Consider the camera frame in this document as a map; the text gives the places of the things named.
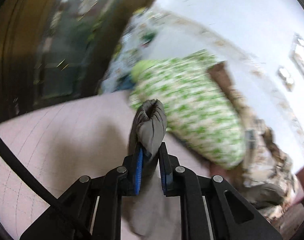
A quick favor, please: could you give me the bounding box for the grey quilted hooded jacket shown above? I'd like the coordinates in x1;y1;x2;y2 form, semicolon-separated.
123;99;181;239

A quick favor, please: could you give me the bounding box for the pink quilted mattress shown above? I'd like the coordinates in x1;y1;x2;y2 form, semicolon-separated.
0;92;218;240

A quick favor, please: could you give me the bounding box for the wooden glass panel door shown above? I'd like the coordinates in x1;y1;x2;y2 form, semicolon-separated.
0;0;154;123

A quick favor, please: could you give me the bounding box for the green checkered pillow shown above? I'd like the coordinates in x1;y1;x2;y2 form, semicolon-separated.
130;49;245;170

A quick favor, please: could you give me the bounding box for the leaf print beige blanket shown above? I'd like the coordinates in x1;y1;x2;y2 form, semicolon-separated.
207;62;299;209

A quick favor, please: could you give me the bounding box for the floral plastic bag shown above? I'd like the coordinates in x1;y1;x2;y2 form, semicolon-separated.
98;8;166;95

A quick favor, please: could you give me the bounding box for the black cable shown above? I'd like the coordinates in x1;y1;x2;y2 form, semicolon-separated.
0;127;60;208

